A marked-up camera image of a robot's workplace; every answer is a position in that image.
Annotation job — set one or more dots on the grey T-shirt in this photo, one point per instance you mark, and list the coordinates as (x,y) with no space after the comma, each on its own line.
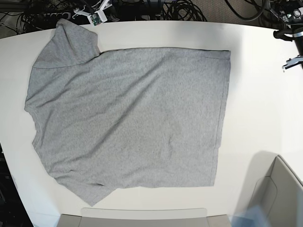
(149,117)

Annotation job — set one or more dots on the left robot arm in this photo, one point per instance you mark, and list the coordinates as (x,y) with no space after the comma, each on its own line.
(290,13)

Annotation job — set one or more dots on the grey plastic bin bottom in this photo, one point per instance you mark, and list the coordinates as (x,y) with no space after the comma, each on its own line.
(91,217)

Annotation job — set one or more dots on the grey plastic bin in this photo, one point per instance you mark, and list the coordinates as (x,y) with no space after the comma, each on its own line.
(91,217)
(278,197)

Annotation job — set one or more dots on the grey plastic bin right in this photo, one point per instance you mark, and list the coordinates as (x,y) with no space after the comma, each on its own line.
(278,197)

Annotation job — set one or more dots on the blue cloth blurred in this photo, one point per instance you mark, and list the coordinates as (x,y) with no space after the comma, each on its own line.
(255,216)

